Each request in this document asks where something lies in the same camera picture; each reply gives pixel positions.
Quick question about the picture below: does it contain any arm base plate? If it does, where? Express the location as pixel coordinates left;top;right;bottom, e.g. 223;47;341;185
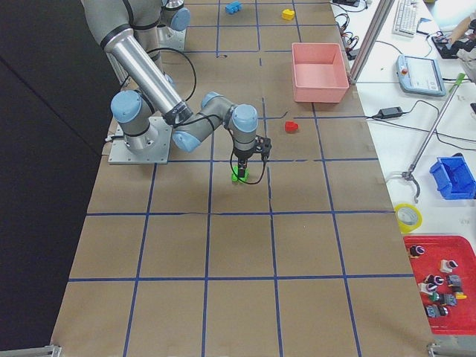
108;116;172;164
157;26;187;51

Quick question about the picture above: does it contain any pink plastic box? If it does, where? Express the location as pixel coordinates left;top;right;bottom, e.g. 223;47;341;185
292;42;349;103

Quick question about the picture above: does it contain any yellow tape roll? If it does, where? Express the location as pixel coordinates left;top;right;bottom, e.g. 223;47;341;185
395;203;423;234

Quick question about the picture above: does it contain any blue plastic bin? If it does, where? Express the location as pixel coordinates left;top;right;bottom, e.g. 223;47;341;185
429;155;475;200

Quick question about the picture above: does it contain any black power adapter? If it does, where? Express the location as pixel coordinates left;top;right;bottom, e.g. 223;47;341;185
376;106;404;119

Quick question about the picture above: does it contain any blue toy block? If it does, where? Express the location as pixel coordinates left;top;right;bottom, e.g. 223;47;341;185
225;1;242;15

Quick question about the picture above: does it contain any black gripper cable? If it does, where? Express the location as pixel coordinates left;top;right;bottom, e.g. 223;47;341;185
237;152;269;185

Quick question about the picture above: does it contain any yellow toy block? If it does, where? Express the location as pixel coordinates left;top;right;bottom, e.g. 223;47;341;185
281;8;295;21

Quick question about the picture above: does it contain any red toy block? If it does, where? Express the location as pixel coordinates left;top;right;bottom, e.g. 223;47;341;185
284;120;299;133

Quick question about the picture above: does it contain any green handled reacher grabber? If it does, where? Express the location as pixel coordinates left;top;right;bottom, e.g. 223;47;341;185
400;73;466;204

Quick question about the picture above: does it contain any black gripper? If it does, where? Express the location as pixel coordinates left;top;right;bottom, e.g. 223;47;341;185
233;147;255;178

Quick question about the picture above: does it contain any teach pendant tablet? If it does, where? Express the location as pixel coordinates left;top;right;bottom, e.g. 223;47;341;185
396;54;446;97

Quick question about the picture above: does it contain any white keyboard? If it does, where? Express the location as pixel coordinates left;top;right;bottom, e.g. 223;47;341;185
392;0;418;37

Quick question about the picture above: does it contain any aluminium frame post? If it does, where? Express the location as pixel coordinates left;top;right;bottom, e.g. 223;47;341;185
348;0;394;85

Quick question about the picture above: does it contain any red plastic tray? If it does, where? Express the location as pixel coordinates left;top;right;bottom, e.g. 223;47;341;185
404;235;475;335

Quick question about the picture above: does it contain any green toy block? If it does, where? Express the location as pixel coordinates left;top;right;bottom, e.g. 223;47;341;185
231;165;249;183

